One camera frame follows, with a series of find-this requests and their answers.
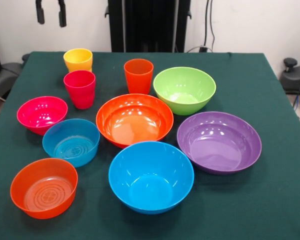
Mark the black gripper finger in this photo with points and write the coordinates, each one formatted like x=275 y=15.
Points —
x=62 y=15
x=40 y=15

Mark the pink bowl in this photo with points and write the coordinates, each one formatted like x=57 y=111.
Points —
x=40 y=115

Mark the small blue bowl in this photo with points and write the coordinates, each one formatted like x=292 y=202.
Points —
x=72 y=140

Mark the large orange bowl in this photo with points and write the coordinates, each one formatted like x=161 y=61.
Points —
x=130 y=125

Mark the green bowl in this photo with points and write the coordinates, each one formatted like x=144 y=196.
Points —
x=182 y=100

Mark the yellow cup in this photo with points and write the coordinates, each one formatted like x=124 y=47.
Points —
x=77 y=61

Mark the dark grey stand base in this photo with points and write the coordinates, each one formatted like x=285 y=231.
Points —
x=295 y=77
x=5 y=75

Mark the pink cup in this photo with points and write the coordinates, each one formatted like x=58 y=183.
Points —
x=81 y=95

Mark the orange cup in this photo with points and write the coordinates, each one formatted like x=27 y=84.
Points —
x=138 y=82

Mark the small orange bowl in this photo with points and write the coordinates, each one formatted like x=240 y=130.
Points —
x=45 y=195

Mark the large blue bowl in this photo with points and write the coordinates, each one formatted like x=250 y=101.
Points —
x=150 y=185

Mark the purple bowl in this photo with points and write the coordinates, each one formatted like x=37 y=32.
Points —
x=215 y=145

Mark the dark green tablecloth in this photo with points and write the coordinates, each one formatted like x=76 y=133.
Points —
x=240 y=200

